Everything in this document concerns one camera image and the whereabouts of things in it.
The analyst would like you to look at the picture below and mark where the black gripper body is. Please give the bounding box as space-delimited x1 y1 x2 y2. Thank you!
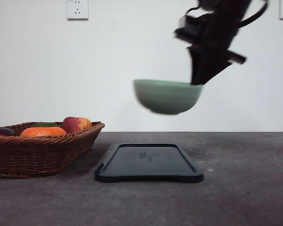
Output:
174 0 267 80

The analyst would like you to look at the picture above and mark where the green ceramic bowl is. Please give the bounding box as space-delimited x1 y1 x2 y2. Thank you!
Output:
133 79 203 114

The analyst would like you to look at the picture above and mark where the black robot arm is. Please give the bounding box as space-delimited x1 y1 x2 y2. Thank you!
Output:
175 0 252 85

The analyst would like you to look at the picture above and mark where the brown wicker basket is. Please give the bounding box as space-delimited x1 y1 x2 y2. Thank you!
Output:
0 121 105 178

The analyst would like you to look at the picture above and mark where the dark purple fruit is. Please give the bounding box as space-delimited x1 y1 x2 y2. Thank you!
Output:
0 128 15 136

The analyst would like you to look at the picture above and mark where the green fruit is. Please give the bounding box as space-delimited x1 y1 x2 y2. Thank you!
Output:
32 122 59 127

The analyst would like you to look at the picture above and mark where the orange mandarin fruit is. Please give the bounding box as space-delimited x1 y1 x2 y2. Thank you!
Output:
20 127 67 137

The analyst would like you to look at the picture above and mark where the red yellow apple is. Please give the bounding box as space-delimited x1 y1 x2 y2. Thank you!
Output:
62 117 92 133

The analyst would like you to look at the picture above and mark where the dark rectangular tray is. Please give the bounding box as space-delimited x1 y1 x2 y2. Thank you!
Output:
95 143 204 183

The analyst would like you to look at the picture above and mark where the white wall socket left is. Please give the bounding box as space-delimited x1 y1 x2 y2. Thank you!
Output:
66 0 89 22

